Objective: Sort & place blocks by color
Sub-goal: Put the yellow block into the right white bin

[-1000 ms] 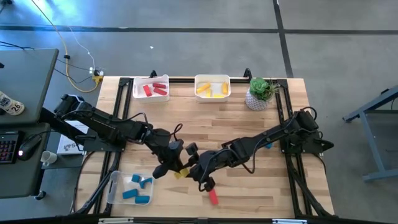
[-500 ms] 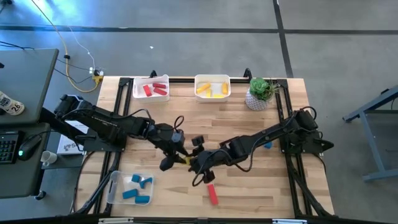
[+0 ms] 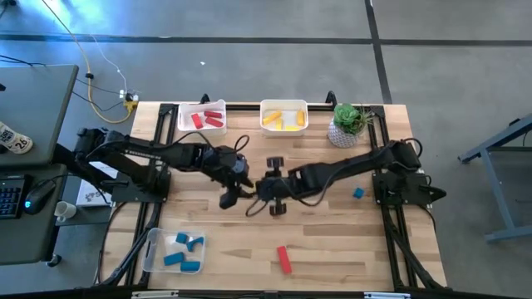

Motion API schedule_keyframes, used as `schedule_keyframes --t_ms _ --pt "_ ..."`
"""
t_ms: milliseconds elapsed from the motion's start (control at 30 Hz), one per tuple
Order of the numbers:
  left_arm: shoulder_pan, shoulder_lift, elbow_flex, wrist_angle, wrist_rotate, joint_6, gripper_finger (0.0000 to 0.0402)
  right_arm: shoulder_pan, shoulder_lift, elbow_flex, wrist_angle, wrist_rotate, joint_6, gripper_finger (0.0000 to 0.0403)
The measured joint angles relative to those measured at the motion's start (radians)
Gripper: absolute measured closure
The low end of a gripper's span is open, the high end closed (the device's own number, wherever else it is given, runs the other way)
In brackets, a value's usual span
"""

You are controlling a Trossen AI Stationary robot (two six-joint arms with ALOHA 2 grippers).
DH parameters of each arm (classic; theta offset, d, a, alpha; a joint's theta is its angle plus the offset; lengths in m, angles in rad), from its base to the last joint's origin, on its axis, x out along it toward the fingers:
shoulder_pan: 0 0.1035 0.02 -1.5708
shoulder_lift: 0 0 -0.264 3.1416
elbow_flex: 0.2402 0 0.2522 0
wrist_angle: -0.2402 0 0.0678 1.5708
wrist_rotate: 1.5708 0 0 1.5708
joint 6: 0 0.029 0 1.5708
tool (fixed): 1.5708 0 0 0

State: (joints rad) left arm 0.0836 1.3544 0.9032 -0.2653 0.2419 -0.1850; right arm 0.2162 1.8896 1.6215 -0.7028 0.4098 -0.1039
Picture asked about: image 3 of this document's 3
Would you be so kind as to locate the black desk caster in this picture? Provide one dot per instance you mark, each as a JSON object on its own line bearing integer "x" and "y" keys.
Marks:
{"x": 54, "y": 261}

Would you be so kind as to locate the blue cylinder block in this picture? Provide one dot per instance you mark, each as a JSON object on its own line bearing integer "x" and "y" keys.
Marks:
{"x": 190, "y": 266}

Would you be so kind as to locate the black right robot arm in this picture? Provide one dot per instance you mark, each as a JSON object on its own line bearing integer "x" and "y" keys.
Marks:
{"x": 345, "y": 168}

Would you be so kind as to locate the yellow power plug block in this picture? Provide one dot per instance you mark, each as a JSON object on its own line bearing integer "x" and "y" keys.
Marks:
{"x": 130, "y": 101}

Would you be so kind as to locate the silver bracket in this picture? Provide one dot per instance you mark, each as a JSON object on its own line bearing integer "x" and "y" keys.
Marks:
{"x": 154, "y": 294}
{"x": 386, "y": 295}

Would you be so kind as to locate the white cup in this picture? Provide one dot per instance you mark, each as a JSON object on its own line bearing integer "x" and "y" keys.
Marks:
{"x": 65, "y": 211}

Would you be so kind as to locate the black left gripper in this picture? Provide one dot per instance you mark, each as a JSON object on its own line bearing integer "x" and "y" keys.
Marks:
{"x": 220, "y": 162}

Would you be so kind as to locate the black computer mouse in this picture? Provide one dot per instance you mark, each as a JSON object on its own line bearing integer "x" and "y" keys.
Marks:
{"x": 39, "y": 197}

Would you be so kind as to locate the black aluminium table frame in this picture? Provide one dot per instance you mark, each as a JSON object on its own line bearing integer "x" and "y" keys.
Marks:
{"x": 243, "y": 107}

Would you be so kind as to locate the blue cube block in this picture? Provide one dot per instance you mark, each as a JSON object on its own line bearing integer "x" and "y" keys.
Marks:
{"x": 181, "y": 238}
{"x": 358, "y": 192}

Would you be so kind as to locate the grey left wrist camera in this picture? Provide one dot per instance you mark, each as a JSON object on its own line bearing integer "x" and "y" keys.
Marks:
{"x": 240, "y": 166}

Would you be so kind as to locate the black table clamp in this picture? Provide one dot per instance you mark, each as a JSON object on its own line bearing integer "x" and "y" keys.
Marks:
{"x": 331, "y": 97}
{"x": 204, "y": 99}

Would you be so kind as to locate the clear plastic bin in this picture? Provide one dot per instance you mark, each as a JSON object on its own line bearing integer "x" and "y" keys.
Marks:
{"x": 156, "y": 253}

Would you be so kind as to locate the dark grey desk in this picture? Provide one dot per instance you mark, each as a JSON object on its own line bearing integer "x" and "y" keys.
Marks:
{"x": 25, "y": 241}

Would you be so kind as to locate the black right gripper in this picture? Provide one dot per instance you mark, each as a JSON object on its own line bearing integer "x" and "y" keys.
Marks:
{"x": 276, "y": 187}

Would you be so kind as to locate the succulent in patterned pot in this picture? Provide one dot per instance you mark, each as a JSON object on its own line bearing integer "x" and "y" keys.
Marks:
{"x": 343, "y": 139}

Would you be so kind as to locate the white plastic bin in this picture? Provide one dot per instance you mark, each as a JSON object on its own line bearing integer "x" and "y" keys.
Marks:
{"x": 185, "y": 109}
{"x": 287, "y": 107}

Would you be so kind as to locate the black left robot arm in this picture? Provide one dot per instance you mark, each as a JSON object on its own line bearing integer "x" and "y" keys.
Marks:
{"x": 145, "y": 148}

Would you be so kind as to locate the yellow cylinder block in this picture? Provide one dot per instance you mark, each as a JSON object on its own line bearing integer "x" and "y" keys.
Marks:
{"x": 300, "y": 118}

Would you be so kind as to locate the white printed sheet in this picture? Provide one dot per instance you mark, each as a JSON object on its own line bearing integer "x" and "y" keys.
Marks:
{"x": 89, "y": 198}

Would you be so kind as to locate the white printed bottle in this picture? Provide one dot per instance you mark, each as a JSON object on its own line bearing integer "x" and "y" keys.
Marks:
{"x": 16, "y": 141}

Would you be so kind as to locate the grey metal table stand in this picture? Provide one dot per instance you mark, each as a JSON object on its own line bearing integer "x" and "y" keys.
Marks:
{"x": 497, "y": 191}

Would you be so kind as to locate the backlit keyboard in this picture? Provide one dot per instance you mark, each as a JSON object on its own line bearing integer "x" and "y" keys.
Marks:
{"x": 10, "y": 199}

